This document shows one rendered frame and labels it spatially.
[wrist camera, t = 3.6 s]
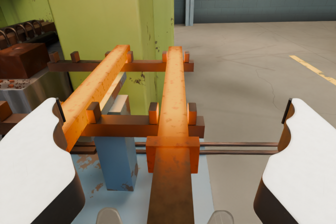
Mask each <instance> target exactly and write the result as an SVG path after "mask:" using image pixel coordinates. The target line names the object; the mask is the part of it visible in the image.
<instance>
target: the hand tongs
mask: <svg viewBox="0 0 336 224"><path fill-rule="evenodd" d="M134 143H135V146H146V142H134ZM199 144H200V147H278V144H279V143H278V142H199ZM135 150H136V154H147V153H146V149H135ZM96 151H97V150H96V146H95V142H94V140H93V141H92V142H79V141H78V140H77V141H76V143H75V144H74V146H73V148H72V149H71V151H70V152H69V153H70V155H95V153H96ZM277 152H279V151H278V150H199V154H200V155H274V154H275V153H277Z"/></svg>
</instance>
